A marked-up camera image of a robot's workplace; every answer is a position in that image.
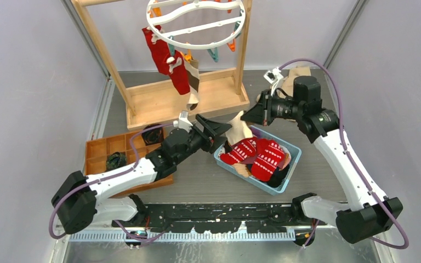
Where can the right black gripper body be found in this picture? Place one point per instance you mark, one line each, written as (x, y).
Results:
(273, 106)

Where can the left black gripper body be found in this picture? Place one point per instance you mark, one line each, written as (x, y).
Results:
(204, 139)

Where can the beige brown striped sock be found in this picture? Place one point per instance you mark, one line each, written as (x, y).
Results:
(194, 82)

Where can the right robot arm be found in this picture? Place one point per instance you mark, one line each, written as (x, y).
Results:
(368, 210)

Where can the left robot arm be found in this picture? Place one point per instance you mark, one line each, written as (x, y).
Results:
(82, 200)

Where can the wooden hanger stand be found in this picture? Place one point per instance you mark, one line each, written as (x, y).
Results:
(221, 92)

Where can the white round clip hanger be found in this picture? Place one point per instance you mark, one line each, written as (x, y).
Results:
(197, 25)

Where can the beige cloth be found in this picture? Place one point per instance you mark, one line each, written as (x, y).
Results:
(303, 100)

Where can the red white patterned sock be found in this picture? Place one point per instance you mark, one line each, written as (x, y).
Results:
(263, 155)

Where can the blue plastic basket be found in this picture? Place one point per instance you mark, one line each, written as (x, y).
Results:
(294, 151)

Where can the teal clothes peg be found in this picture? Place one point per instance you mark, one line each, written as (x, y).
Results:
(171, 47)
(214, 54)

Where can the orange clothes peg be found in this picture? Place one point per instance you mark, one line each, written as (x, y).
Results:
(187, 56)

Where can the wooden compartment tray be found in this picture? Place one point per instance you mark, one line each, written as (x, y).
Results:
(98, 150)

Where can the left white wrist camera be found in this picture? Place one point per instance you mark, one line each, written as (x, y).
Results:
(183, 122)

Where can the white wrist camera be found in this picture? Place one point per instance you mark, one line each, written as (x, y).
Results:
(274, 77)
(183, 122)

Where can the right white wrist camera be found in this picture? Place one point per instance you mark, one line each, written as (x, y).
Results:
(274, 77)

